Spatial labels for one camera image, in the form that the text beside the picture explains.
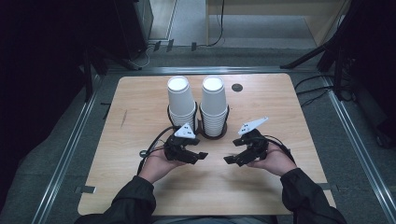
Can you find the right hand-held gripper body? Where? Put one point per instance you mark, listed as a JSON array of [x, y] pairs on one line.
[[257, 146]]

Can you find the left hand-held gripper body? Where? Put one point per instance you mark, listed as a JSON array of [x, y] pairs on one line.
[[176, 149]]

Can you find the stack of white paper cups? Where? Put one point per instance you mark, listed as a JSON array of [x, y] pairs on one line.
[[180, 99], [214, 102]]

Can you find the person's right hand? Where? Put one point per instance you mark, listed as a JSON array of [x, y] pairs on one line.
[[277, 161]]

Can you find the person's left hand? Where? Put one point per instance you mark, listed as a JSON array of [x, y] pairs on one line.
[[155, 166]]

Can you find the dark round table grommet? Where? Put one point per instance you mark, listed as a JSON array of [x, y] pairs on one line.
[[237, 87]]

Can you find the black tape marks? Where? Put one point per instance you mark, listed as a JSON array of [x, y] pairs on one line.
[[107, 111]]

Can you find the black floor tape piece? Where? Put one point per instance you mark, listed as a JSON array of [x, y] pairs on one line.
[[193, 46], [157, 46], [170, 45]]

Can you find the black metal stand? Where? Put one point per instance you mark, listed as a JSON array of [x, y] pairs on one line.
[[88, 77]]

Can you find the black tripod stand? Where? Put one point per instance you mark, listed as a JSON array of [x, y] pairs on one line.
[[330, 46]]

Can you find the black cabinet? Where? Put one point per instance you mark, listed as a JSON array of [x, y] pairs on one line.
[[132, 28]]

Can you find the light wooden furniture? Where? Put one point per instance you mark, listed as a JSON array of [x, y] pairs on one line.
[[320, 25]]

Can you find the metal floor rail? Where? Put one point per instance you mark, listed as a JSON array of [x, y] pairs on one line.
[[211, 69], [63, 161], [361, 155]]

